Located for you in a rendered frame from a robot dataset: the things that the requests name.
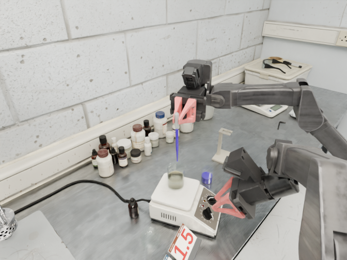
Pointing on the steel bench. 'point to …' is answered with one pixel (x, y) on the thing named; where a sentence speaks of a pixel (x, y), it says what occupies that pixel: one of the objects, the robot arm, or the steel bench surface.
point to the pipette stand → (221, 154)
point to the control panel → (206, 208)
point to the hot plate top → (190, 184)
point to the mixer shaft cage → (7, 223)
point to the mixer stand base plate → (34, 241)
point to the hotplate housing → (182, 216)
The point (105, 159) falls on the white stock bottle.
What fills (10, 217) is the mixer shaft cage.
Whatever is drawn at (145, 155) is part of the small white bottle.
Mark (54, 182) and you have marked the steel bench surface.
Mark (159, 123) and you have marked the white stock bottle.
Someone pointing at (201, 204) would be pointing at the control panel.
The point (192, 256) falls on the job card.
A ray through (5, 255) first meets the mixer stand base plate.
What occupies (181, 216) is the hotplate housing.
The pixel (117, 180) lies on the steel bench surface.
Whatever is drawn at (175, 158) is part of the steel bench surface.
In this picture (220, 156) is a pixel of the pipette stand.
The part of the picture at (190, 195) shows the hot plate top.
